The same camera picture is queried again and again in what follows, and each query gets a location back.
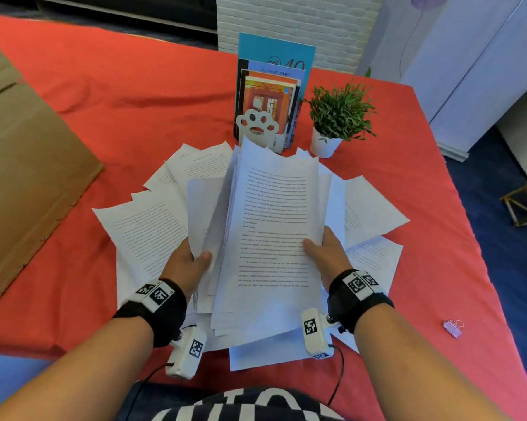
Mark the person's left hand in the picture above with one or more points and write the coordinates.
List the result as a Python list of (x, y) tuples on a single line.
[(184, 267)]

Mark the person's right hand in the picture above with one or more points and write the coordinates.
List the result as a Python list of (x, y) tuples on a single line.
[(331, 258)]

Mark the many printed white papers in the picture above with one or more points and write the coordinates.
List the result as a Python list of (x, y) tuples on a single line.
[(145, 232)]

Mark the gathered white paper stack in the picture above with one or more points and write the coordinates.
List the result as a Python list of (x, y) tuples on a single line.
[(272, 223)]

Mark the lavender binder clip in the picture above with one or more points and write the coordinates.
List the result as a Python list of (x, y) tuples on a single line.
[(452, 328)]

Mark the person's left forearm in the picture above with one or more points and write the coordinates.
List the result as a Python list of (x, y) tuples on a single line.
[(70, 377)]

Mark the person's right forearm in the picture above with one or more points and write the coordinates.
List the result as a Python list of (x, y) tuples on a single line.
[(412, 372)]

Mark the black left wristband with markers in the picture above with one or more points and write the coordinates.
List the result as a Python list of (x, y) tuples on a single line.
[(167, 315)]

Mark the black wristband with markers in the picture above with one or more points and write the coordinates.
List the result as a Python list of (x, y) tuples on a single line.
[(167, 315), (355, 309)]

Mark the black right wristband with markers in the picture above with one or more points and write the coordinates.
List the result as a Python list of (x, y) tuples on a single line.
[(355, 309)]

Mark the white paw-shaped bookend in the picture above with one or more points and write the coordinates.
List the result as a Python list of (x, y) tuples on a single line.
[(276, 142)]

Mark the small green plant white pot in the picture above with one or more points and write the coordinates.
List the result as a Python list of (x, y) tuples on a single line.
[(340, 111)]

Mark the black and white shirt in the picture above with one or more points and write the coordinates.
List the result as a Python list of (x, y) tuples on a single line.
[(246, 407)]

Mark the brown cardboard sheet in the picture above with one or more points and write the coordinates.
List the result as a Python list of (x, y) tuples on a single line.
[(30, 179)]

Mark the orange house picture book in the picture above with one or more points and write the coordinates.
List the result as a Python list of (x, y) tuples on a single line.
[(263, 94)]

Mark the plain orange book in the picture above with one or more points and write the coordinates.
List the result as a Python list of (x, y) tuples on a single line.
[(263, 78)]

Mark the red tablecloth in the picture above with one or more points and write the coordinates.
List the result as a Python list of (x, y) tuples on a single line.
[(114, 83)]

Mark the white banner with purple flower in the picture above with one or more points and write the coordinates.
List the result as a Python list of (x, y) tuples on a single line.
[(390, 48)]

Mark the white brick pattern panel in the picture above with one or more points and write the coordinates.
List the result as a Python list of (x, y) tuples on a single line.
[(298, 26)]

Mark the black furniture piece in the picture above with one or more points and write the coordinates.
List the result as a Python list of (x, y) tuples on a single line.
[(136, 8)]

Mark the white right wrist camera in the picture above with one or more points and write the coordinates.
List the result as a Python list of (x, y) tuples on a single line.
[(316, 342)]

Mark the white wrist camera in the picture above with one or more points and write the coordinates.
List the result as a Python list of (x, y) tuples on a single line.
[(316, 342), (184, 359)]

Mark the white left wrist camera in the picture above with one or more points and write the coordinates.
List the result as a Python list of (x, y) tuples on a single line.
[(184, 359)]

